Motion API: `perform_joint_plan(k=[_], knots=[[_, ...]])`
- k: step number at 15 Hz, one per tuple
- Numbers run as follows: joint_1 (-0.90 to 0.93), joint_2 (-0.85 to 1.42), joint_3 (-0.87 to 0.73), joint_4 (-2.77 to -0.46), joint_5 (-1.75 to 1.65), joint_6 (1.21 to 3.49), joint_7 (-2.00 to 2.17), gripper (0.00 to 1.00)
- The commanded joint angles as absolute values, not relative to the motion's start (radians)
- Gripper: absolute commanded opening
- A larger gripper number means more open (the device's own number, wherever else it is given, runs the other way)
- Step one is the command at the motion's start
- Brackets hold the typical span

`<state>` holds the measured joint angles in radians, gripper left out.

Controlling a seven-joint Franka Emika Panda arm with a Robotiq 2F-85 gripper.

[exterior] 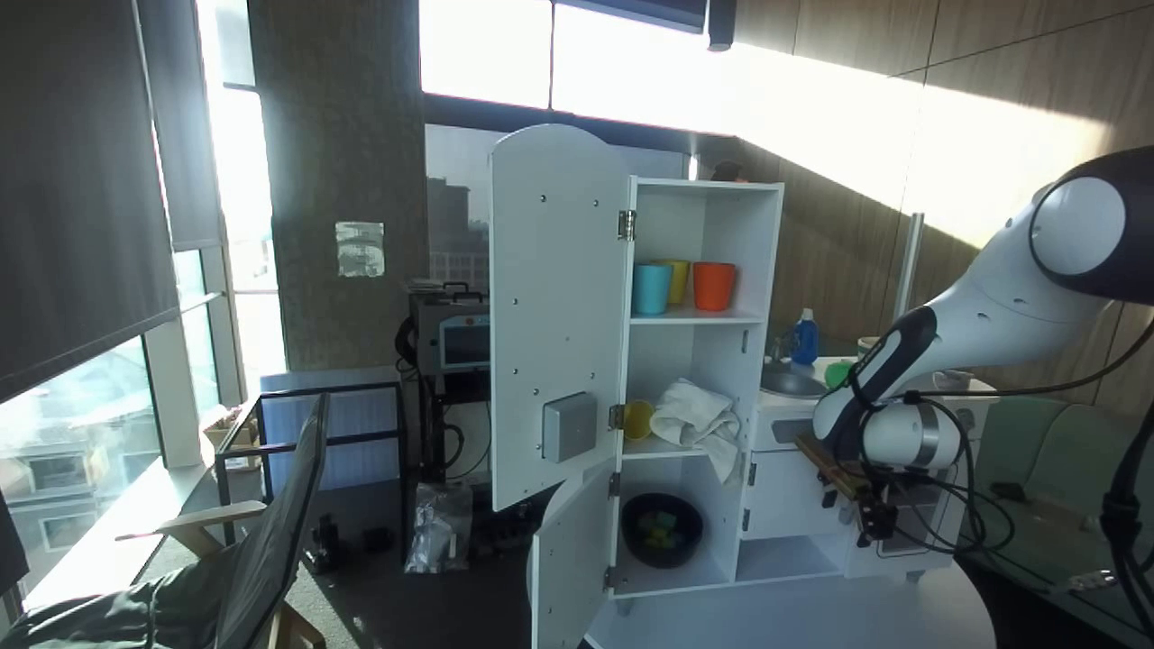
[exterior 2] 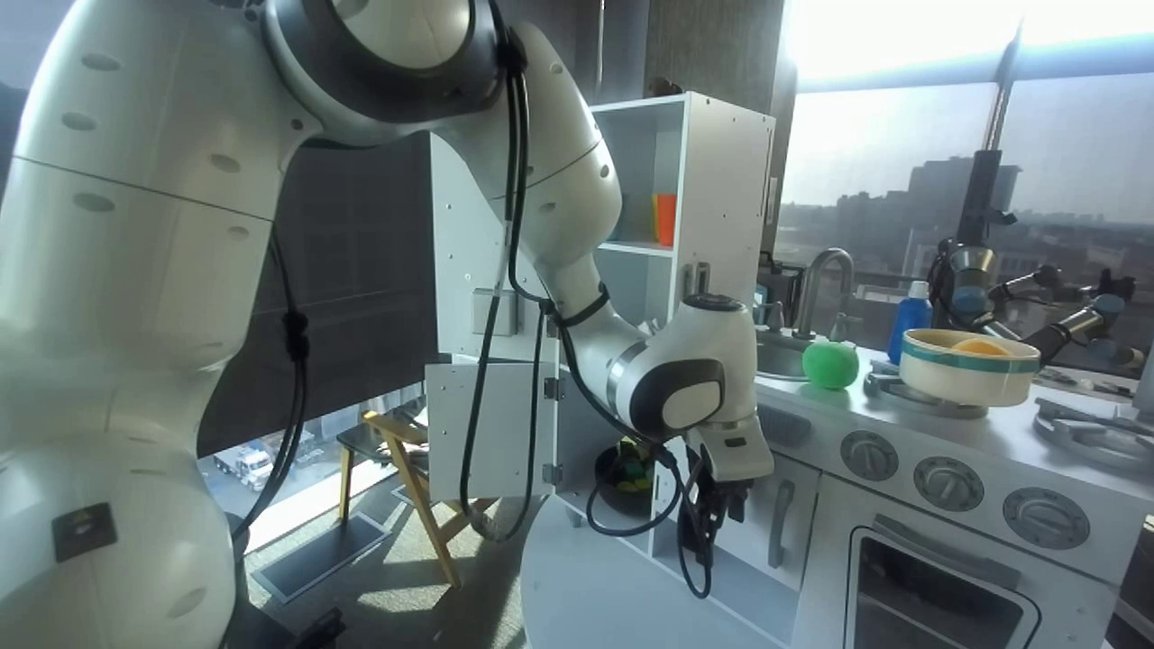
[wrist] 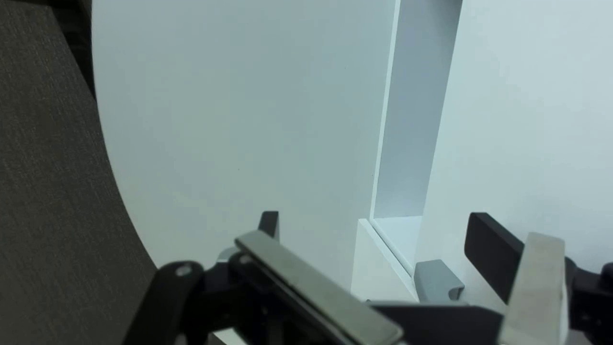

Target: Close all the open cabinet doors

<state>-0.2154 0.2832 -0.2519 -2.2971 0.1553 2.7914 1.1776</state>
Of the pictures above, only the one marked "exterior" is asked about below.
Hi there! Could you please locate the blue bottle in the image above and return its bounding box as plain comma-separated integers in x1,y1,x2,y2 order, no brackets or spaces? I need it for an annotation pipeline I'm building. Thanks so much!
784,307,824,371

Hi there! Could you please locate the black equipment rack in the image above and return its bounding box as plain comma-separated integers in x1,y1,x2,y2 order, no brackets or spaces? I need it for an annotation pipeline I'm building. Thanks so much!
396,279,498,488

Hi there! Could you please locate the white toy kitchen cabinet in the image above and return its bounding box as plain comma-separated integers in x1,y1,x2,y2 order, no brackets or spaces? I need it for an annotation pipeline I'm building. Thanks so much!
605,176,1003,605

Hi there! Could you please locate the tall white fridge door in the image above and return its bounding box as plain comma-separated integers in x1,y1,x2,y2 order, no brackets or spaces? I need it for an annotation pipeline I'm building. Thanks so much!
482,122,634,516

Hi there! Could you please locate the blue plastic cup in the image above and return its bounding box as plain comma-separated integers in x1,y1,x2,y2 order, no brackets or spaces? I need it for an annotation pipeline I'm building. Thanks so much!
634,265,674,321

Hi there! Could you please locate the yellow plastic cup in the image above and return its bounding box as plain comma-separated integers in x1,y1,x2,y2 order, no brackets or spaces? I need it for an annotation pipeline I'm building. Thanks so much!
621,402,655,445

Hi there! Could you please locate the yellow-green plastic cup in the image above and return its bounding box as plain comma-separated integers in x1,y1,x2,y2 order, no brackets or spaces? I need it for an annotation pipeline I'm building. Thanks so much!
668,259,698,315

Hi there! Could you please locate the clear plastic bag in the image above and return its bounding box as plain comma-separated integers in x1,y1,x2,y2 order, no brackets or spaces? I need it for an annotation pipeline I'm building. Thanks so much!
400,480,474,579

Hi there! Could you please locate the black bowl with fruit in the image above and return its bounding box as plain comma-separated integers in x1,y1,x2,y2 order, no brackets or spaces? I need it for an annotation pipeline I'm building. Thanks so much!
621,490,710,574

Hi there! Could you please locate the paper sheet on column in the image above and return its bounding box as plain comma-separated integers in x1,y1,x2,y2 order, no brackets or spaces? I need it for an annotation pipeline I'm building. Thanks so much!
332,217,389,284

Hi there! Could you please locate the orange plastic cup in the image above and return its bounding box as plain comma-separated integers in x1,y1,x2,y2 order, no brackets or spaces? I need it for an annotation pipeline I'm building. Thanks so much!
692,259,738,319

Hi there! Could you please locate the green sofa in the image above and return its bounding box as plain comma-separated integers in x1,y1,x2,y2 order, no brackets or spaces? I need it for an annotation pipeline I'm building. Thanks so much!
956,395,1154,643

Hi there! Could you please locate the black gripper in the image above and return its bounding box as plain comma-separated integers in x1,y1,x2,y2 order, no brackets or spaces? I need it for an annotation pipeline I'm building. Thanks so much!
817,468,903,552

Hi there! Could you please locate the short white fridge door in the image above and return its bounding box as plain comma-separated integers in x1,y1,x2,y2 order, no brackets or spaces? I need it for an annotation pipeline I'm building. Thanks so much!
525,461,627,649

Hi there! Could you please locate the small white cabinet door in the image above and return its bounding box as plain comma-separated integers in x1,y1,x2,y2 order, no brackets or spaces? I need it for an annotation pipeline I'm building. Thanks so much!
741,448,842,544

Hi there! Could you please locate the white crumpled cloth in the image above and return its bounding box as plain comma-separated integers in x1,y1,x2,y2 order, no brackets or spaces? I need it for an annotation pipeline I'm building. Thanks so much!
645,374,747,485

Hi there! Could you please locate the dark window blind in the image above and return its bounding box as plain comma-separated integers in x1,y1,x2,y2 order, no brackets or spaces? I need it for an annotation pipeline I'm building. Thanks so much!
0,0,227,405

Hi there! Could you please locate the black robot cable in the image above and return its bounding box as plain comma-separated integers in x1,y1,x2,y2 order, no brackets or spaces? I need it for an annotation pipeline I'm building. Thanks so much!
879,302,1154,634

